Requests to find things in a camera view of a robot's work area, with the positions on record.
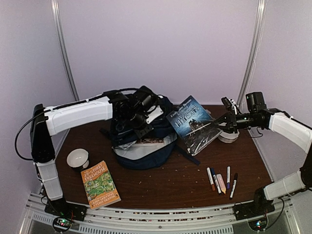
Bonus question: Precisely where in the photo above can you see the black marker pen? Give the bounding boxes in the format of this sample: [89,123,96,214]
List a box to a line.
[229,173,238,200]

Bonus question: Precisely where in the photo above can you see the blue capped white marker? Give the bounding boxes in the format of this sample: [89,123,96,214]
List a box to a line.
[210,168,222,195]

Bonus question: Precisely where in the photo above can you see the pink and yellow highlighter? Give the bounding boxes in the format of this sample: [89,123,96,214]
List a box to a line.
[216,174,226,194]

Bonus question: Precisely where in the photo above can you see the left aluminium frame post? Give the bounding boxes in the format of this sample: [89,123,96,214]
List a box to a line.
[51,0,79,101]

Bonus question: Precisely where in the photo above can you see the white cup with black base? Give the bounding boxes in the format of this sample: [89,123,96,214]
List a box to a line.
[66,148,90,172]

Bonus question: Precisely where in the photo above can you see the orange Treehouse paperback book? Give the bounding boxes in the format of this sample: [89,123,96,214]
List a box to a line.
[81,160,121,210]

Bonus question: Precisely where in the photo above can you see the white scalloped ceramic bowl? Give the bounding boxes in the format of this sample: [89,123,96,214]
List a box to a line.
[217,131,240,144]

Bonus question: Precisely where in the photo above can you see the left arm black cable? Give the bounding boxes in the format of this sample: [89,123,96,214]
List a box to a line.
[14,87,137,161]

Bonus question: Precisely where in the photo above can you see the aluminium frame post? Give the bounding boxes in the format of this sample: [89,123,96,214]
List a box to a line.
[237,0,267,107]
[51,0,79,101]

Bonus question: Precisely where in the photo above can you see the pink illustrated paperback book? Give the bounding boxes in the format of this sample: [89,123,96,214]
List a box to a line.
[135,138,164,146]

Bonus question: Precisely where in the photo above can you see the purple capped white marker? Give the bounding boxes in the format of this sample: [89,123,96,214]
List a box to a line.
[226,166,231,190]

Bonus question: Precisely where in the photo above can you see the brown capped white marker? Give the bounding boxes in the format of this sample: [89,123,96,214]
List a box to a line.
[206,167,215,191]

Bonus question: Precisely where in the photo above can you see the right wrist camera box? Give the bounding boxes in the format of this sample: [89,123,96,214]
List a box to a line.
[246,92,267,113]

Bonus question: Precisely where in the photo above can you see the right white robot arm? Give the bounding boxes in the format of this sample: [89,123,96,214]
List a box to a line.
[211,92,312,220]

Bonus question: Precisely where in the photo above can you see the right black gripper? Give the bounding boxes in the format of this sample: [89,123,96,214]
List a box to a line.
[211,110,260,133]

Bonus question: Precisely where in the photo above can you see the dark blue Wuthering Heights book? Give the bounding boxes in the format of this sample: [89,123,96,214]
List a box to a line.
[167,96,222,156]

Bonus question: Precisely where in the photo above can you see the navy blue student backpack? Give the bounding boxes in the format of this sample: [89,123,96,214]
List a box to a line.
[99,96,200,170]

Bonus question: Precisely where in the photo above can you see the front aluminium rail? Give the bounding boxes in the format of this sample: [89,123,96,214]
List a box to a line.
[17,193,302,234]

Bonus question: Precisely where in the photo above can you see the right aluminium frame post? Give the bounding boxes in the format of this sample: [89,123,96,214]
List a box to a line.
[237,0,267,107]

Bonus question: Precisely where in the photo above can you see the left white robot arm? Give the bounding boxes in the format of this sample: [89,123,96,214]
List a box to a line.
[30,88,163,216]

